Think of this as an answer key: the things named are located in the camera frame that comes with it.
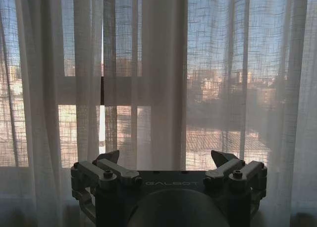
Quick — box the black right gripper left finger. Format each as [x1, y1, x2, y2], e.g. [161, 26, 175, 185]
[70, 150, 143, 190]

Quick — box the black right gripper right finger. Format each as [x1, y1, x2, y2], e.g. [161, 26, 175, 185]
[203, 150, 268, 192]

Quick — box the sheer white curtain panel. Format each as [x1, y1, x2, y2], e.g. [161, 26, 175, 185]
[102, 0, 317, 227]
[0, 0, 104, 227]

